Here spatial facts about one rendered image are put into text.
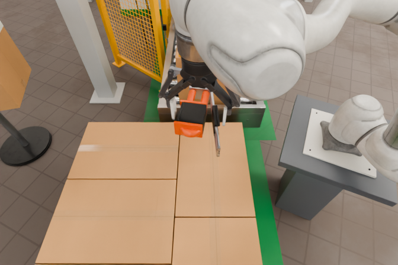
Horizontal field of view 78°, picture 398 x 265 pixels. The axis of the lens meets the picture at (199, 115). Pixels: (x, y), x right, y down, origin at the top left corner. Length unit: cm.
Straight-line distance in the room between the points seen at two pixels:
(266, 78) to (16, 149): 243
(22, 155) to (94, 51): 104
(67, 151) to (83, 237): 114
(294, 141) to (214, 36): 109
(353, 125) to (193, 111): 79
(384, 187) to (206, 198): 80
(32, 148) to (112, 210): 130
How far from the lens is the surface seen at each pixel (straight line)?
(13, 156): 255
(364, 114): 122
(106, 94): 262
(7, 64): 195
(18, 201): 232
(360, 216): 219
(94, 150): 159
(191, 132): 62
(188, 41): 46
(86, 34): 222
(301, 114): 147
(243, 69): 27
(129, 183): 141
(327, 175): 129
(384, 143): 114
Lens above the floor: 178
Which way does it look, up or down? 49 degrees down
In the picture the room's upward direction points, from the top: straight up
